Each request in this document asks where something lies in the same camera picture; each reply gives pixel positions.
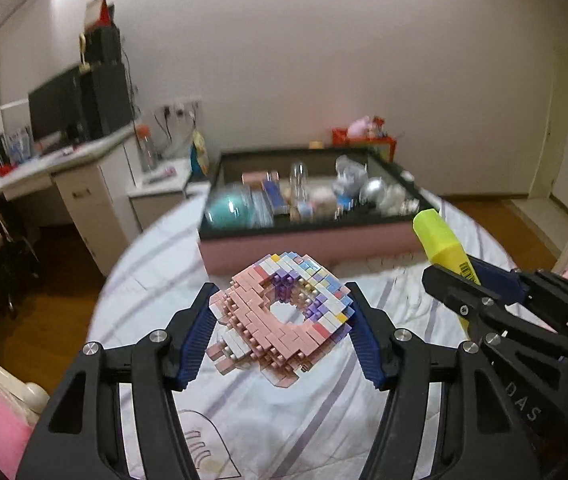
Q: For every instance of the white door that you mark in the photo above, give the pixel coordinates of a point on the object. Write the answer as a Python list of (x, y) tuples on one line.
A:
[(558, 160)]

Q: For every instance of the pink block donut toy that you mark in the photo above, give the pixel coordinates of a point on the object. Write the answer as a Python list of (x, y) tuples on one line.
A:
[(264, 310)]

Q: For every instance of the black computer monitor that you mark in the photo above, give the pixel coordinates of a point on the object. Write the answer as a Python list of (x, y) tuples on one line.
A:
[(54, 110)]

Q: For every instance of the silver ball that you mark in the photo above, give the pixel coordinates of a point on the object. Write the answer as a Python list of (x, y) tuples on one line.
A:
[(373, 192)]

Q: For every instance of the yellow highlighter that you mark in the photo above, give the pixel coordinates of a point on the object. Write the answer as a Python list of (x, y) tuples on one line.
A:
[(438, 240)]

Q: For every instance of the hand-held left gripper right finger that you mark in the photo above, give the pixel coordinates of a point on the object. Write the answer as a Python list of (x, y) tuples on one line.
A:
[(366, 340)]

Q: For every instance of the orange-capped bottle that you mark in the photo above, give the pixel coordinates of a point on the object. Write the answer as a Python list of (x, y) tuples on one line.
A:
[(148, 152)]

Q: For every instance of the red desk calendar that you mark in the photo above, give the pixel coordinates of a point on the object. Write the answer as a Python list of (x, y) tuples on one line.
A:
[(104, 15)]

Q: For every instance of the black speaker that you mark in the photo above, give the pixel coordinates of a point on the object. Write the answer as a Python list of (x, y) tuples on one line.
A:
[(104, 45)]

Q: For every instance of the clear plastic jar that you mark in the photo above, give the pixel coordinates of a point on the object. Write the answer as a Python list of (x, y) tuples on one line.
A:
[(301, 180)]

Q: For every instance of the teal ball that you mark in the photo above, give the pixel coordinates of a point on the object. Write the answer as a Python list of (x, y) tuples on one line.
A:
[(229, 210)]

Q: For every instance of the rose gold metal bottle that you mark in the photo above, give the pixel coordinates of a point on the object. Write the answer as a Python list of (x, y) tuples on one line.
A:
[(258, 177)]

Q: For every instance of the pink storage box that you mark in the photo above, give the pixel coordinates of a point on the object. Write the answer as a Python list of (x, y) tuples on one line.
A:
[(289, 252)]

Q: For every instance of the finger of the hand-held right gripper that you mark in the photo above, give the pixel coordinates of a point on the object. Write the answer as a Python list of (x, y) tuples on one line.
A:
[(463, 295), (498, 282)]

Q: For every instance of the blue white box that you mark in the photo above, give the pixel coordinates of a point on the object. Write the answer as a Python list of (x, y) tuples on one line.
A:
[(19, 145)]

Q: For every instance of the white wall outlet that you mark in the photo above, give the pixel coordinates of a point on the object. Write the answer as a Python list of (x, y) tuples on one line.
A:
[(181, 108)]

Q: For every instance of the striped white tablecloth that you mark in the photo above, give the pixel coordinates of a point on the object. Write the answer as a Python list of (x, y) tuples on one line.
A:
[(264, 420)]

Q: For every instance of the yellow snack bag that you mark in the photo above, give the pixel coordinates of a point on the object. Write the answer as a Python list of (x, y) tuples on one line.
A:
[(200, 155)]

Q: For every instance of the white side table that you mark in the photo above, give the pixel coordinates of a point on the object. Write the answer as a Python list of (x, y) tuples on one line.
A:
[(159, 205)]

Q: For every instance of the white desk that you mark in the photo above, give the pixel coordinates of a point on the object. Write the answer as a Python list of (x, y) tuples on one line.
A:
[(89, 200)]

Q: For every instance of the red toy box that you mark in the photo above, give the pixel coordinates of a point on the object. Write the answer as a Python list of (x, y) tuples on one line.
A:
[(343, 136)]

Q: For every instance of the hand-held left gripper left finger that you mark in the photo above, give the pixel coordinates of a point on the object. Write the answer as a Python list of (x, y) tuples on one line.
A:
[(199, 335)]

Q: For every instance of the pink plush toy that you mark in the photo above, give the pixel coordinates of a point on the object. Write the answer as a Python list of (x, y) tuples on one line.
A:
[(359, 126)]

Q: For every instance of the black computer tower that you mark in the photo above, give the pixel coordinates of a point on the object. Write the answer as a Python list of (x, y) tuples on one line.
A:
[(106, 100)]

